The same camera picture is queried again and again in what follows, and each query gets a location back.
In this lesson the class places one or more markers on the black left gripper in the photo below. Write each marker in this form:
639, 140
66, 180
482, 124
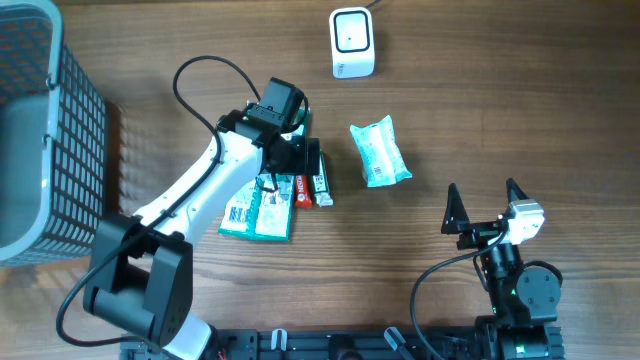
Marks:
300, 165

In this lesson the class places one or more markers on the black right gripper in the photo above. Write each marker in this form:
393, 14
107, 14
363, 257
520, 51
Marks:
457, 218

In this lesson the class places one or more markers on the green Axe Brand box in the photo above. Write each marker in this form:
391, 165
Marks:
321, 186

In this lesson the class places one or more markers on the red Nescafe sachet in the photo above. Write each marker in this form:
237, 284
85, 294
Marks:
303, 194

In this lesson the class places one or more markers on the green 3M gloves pack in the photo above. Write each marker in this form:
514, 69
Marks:
261, 210

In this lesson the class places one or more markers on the mint green wipes pack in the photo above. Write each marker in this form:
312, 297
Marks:
383, 164

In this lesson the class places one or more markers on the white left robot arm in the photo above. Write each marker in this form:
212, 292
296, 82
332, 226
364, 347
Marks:
141, 271

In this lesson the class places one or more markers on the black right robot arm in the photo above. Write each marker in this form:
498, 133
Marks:
524, 295

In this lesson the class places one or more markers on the white barcode scanner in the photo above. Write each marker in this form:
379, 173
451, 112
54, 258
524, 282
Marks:
352, 42

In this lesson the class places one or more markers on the grey plastic mesh basket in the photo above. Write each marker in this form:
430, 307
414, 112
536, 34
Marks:
54, 133

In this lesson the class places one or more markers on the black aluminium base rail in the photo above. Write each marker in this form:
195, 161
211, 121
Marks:
350, 345

